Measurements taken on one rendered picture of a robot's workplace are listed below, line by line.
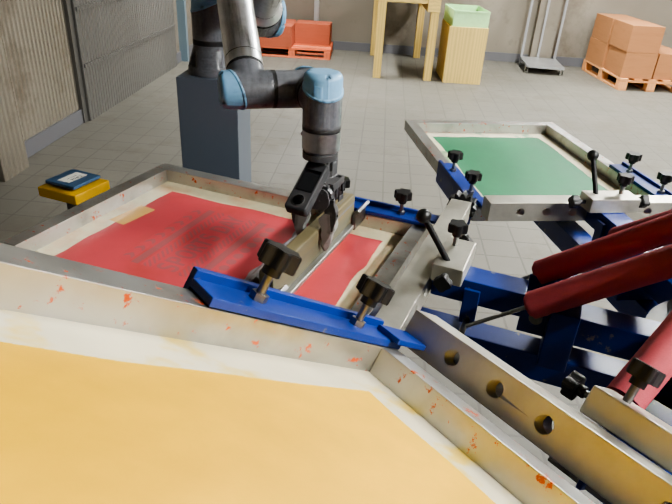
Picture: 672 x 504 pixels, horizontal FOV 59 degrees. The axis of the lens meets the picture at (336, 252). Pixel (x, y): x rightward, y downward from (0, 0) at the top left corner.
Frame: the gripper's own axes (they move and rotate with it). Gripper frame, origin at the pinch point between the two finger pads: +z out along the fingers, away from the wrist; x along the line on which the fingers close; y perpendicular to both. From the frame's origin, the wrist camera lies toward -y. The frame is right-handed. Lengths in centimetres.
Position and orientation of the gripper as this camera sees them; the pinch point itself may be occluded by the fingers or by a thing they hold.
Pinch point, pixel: (312, 244)
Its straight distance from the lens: 125.1
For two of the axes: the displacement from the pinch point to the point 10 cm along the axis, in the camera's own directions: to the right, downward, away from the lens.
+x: -9.2, -2.3, 3.2
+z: -0.5, 8.7, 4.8
